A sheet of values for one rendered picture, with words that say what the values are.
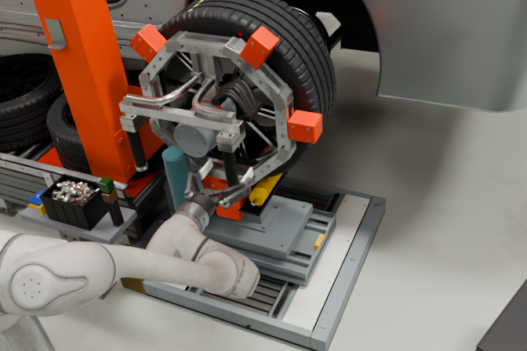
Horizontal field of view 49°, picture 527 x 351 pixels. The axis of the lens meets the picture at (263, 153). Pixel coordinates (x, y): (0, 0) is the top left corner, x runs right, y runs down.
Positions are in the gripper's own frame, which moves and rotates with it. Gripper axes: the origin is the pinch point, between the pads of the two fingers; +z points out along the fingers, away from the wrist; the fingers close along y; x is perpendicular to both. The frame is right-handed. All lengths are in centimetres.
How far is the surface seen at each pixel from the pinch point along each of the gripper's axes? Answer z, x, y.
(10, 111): 44, -34, -147
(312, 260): 30, -66, 12
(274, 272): 23, -70, -1
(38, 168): 21, -44, -113
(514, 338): 7, -49, 86
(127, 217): 3, -38, -50
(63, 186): -1, -26, -73
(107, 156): 12, -18, -60
